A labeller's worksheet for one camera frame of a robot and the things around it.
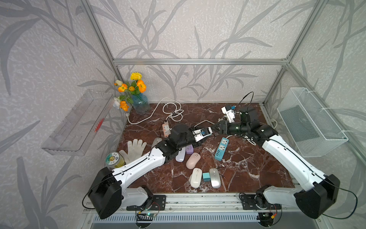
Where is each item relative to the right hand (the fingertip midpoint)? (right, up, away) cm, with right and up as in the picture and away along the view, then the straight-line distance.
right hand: (212, 127), depth 72 cm
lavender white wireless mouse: (-18, -21, +17) cm, 32 cm away
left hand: (-3, -2, +1) cm, 4 cm away
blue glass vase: (-49, +14, +34) cm, 61 cm away
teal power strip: (+9, -16, +19) cm, 26 cm away
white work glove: (-49, -17, +21) cm, 56 cm away
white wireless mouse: (-9, -30, +7) cm, 32 cm away
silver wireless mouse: (+3, -29, +9) cm, 31 cm away
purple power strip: (-12, -16, +19) cm, 28 cm away
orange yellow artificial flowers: (-43, +23, +9) cm, 50 cm away
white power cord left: (-23, +5, +35) cm, 42 cm away
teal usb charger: (-2, -30, +9) cm, 31 cm away
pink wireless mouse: (-10, -22, +15) cm, 28 cm away
